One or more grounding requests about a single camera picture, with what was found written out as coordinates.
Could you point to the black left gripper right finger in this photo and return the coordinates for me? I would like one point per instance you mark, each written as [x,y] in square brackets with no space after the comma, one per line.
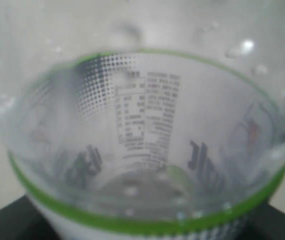
[267,224]

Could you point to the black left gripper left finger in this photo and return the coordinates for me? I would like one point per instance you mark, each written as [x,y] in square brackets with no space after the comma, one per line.
[20,220]

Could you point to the clear plastic drink bottle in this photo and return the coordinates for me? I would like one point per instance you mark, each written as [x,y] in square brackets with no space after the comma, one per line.
[144,119]

